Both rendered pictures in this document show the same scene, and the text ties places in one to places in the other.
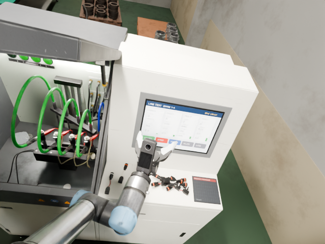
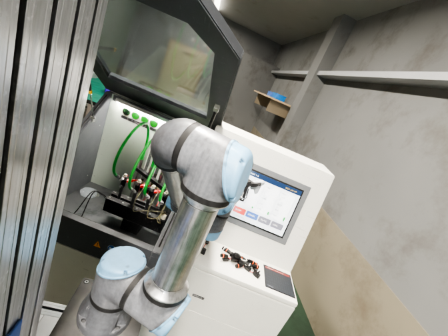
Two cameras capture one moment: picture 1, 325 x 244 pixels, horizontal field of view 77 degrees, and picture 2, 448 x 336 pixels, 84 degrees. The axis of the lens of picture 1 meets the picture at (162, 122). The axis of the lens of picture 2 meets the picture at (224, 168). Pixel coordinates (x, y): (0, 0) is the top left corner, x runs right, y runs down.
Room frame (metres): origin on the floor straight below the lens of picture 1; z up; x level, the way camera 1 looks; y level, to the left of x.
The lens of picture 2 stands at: (-0.54, -0.06, 1.79)
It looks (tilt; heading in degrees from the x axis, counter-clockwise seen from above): 18 degrees down; 9
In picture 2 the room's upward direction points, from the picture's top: 24 degrees clockwise
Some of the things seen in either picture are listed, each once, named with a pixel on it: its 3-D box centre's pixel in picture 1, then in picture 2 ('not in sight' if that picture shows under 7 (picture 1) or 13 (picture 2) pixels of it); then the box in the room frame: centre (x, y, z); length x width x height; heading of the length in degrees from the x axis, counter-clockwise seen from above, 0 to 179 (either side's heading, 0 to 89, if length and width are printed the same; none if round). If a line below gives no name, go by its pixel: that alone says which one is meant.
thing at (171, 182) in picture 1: (170, 182); (241, 260); (0.58, -0.15, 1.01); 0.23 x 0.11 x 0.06; 102
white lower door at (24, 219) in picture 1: (46, 222); (70, 301); (0.33, 0.55, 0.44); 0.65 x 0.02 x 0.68; 102
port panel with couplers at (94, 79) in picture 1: (98, 95); not in sight; (0.88, 0.42, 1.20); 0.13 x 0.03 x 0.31; 102
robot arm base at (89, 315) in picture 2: not in sight; (109, 303); (-0.03, 0.18, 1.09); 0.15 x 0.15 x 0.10
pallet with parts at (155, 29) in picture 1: (157, 30); not in sight; (4.45, 0.70, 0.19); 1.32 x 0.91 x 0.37; 21
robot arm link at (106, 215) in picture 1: (120, 218); (209, 221); (0.22, 0.04, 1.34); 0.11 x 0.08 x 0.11; 85
